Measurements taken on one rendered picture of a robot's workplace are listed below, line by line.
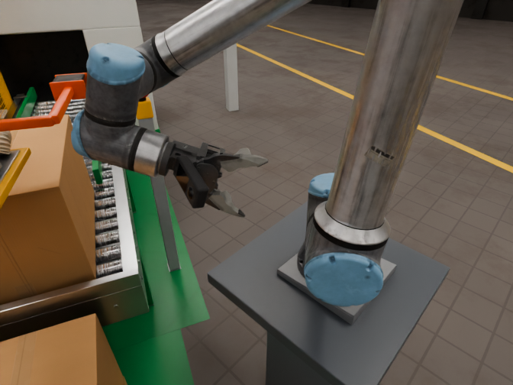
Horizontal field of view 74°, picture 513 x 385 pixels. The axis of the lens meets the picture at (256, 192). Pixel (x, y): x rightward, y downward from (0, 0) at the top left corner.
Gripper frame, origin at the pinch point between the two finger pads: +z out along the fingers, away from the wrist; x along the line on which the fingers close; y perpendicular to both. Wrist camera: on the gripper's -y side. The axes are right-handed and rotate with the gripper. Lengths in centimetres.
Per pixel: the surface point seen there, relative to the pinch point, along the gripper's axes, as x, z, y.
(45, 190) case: 34, -53, 19
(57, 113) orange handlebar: 4.5, -46.8, 13.3
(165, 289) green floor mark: 120, -14, 61
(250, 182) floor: 108, 24, 172
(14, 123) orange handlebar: 7, -53, 8
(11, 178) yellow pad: 19, -53, 5
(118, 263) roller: 69, -32, 28
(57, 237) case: 51, -49, 18
